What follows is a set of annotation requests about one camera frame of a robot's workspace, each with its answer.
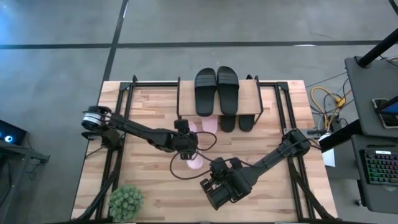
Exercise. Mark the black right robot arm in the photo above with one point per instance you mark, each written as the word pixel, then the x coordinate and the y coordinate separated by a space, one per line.
pixel 273 155

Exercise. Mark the black device with blue light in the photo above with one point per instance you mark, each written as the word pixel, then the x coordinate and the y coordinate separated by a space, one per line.
pixel 15 133

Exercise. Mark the backlit rainbow keyboard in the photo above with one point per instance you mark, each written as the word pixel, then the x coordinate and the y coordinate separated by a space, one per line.
pixel 381 168

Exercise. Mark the black rubber slide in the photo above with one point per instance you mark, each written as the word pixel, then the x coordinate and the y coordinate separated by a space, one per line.
pixel 228 99
pixel 205 99
pixel 246 123
pixel 228 124

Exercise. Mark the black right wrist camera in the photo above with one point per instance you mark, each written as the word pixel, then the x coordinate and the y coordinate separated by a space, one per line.
pixel 220 165

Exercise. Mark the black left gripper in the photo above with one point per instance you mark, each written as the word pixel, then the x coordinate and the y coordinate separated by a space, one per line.
pixel 186 143

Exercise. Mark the pink rubber slide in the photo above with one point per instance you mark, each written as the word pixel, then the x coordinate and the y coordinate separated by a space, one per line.
pixel 195 163
pixel 210 124

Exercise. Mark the smartphone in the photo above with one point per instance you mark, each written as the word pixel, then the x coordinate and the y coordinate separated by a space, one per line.
pixel 387 119

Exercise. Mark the black pole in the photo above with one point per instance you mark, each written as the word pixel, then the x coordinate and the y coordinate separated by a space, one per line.
pixel 376 49

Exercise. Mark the white paper sheet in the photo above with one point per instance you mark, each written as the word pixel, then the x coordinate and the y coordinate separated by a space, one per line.
pixel 329 157

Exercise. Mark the green potted plant white pot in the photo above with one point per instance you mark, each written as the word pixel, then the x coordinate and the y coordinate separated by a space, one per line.
pixel 126 202

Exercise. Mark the wooden shelf black metal frame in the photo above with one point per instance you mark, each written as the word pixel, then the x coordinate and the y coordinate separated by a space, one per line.
pixel 186 99

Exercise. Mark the black metal table frame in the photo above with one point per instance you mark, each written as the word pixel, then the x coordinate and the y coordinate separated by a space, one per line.
pixel 149 84

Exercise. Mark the black metal bar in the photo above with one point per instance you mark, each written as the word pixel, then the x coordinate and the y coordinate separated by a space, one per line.
pixel 339 137

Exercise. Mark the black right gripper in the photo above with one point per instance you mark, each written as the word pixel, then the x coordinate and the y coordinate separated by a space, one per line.
pixel 236 183

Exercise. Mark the black power strip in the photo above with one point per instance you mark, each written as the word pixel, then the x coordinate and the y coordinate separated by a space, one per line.
pixel 334 124

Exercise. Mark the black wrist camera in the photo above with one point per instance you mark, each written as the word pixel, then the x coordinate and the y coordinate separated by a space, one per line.
pixel 182 126
pixel 220 165

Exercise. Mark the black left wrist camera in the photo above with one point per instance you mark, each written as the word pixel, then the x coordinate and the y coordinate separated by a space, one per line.
pixel 182 126

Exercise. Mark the black equipment stand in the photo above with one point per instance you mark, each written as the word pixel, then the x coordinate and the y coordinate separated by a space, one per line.
pixel 18 152

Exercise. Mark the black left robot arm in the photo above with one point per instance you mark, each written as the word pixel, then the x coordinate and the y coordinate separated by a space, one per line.
pixel 140 132

